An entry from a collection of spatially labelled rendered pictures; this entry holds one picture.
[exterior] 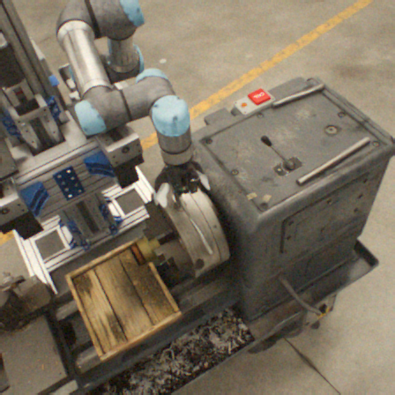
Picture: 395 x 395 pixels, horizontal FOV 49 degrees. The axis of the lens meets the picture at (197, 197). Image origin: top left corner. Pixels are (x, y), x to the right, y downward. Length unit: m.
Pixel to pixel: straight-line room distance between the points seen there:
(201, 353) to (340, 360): 0.89
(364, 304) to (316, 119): 1.32
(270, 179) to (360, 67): 2.62
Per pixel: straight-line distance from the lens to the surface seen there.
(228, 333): 1.83
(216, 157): 1.39
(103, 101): 0.97
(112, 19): 1.27
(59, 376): 1.47
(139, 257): 1.39
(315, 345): 2.43
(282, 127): 1.48
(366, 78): 3.75
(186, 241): 1.29
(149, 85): 0.97
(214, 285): 1.58
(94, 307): 1.61
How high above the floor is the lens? 2.29
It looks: 53 degrees down
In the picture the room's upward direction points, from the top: 10 degrees counter-clockwise
